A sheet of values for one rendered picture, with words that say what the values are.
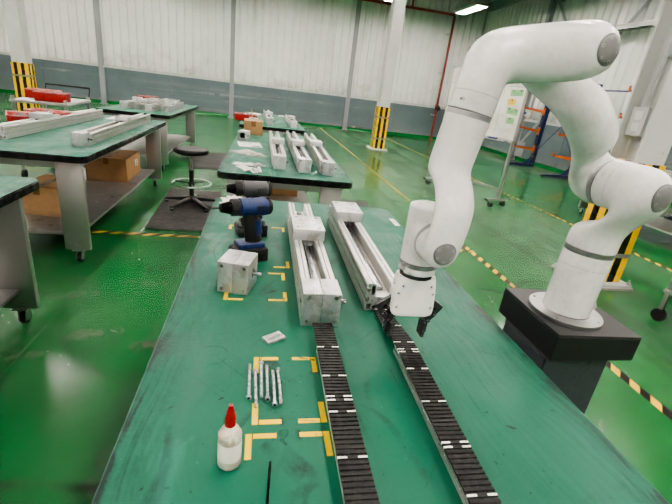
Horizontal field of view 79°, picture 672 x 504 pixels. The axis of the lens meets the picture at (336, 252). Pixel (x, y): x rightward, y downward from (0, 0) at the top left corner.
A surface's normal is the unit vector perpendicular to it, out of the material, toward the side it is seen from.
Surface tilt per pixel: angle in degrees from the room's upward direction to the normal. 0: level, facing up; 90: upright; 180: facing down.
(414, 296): 90
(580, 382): 90
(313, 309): 90
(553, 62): 107
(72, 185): 90
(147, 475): 0
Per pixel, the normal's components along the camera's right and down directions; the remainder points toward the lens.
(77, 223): 0.17, 0.38
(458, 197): 0.28, -0.31
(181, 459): 0.11, -0.92
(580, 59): -0.34, 0.52
